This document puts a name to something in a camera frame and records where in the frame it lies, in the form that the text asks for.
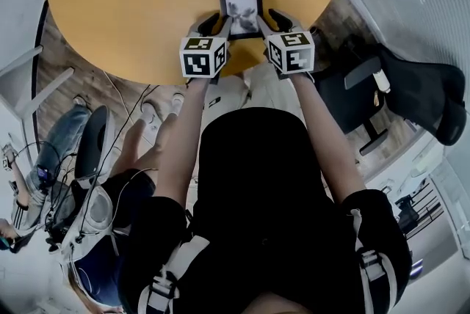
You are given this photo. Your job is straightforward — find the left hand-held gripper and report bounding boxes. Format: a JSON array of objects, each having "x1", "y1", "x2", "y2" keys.
[{"x1": 178, "y1": 12, "x2": 234, "y2": 85}]

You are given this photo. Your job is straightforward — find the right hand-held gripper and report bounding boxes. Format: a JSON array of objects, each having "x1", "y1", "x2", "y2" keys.
[{"x1": 256, "y1": 8, "x2": 317, "y2": 83}]

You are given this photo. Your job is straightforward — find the person's right forearm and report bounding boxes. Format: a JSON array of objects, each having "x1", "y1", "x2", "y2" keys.
[{"x1": 291, "y1": 72, "x2": 368, "y2": 206}]

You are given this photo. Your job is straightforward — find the person's left forearm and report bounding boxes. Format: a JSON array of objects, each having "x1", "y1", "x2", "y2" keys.
[{"x1": 153, "y1": 77, "x2": 211, "y2": 210}]

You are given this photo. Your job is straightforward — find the round wooden table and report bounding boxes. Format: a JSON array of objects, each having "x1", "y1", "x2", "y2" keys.
[{"x1": 46, "y1": 0, "x2": 347, "y2": 87}]

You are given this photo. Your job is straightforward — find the person's white trousers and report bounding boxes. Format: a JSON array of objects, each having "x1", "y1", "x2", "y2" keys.
[{"x1": 200, "y1": 62, "x2": 306, "y2": 127}]

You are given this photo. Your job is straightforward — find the black mesh office chair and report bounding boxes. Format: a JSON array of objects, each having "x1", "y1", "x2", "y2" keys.
[{"x1": 314, "y1": 28, "x2": 468, "y2": 157}]

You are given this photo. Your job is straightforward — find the black chair with white rim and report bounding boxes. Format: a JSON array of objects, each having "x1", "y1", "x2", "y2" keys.
[{"x1": 74, "y1": 105, "x2": 116, "y2": 190}]

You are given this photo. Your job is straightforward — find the person's black shirt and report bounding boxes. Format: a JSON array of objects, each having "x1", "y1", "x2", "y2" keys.
[{"x1": 117, "y1": 106, "x2": 413, "y2": 314}]

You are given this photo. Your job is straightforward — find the white side table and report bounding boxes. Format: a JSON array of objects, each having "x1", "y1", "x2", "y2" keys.
[{"x1": 0, "y1": 0, "x2": 76, "y2": 123}]

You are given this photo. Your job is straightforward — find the black metal rack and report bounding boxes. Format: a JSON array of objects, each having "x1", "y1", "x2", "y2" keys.
[{"x1": 394, "y1": 178, "x2": 447, "y2": 237}]

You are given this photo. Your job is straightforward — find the black floor cable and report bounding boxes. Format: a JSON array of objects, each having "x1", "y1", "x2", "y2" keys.
[{"x1": 126, "y1": 84, "x2": 162, "y2": 125}]

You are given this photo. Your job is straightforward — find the white power cable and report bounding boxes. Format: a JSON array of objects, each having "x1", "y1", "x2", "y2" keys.
[{"x1": 104, "y1": 70, "x2": 148, "y2": 145}]

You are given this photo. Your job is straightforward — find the white harness strap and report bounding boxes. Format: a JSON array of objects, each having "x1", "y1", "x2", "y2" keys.
[
  {"x1": 349, "y1": 208, "x2": 398, "y2": 314},
  {"x1": 137, "y1": 234, "x2": 211, "y2": 314}
]

